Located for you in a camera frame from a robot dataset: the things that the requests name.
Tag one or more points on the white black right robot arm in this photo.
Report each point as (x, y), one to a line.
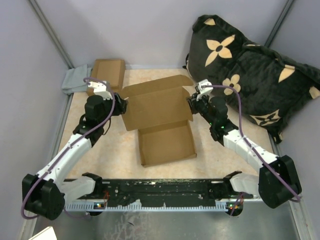
(276, 181)

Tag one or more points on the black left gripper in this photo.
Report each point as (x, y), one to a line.
(120, 105)

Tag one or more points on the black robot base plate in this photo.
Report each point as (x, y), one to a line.
(163, 192)

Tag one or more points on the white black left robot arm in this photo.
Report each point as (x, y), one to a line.
(62, 160)

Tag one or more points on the white board corner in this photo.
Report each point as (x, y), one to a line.
(46, 234)

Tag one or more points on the black plush flower-pattern pillow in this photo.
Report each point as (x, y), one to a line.
(268, 87)

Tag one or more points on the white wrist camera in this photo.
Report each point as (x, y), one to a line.
(99, 89)
(203, 88)

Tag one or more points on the large folded brown cardboard box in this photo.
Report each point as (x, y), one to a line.
(111, 70)

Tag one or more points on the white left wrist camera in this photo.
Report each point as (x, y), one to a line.
(99, 89)

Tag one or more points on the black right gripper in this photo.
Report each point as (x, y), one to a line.
(193, 103)

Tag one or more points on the light blue folded cloth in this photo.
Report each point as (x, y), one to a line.
(74, 79)

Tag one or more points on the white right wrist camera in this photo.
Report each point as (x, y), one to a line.
(203, 88)

